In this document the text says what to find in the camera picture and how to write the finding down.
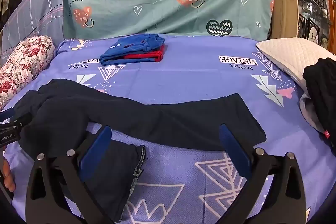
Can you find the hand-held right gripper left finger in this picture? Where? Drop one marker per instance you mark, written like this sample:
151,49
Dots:
95,150

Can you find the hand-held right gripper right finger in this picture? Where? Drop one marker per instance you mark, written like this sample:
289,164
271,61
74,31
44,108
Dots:
234,148

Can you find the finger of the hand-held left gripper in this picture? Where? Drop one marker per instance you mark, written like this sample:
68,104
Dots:
6,115
22,121

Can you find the black and grey sweatshirt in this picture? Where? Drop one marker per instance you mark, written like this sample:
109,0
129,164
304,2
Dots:
157,119

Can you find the person's left hand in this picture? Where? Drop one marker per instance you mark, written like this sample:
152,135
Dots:
10,176

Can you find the floral pillow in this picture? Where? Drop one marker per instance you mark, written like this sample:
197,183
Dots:
23,66

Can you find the purple printed bed sheet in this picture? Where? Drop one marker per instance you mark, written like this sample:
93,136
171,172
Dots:
189,82

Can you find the grey cloth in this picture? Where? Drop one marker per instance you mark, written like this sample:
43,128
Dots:
308,111

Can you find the grey-blue plaid sheet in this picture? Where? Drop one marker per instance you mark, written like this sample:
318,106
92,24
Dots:
34,16

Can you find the folded blue garment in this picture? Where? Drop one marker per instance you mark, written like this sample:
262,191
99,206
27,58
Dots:
126,52

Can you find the black garment with red tag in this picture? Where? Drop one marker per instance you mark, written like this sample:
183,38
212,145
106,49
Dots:
321,87

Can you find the folded red garment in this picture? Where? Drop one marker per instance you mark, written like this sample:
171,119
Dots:
149,55

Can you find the white quilted pillow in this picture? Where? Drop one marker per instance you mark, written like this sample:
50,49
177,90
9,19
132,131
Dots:
288,53

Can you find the decorative plate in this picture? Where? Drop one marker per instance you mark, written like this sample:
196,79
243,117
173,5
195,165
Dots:
314,33

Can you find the wooden display cabinet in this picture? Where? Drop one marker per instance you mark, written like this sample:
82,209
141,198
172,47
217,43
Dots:
315,3

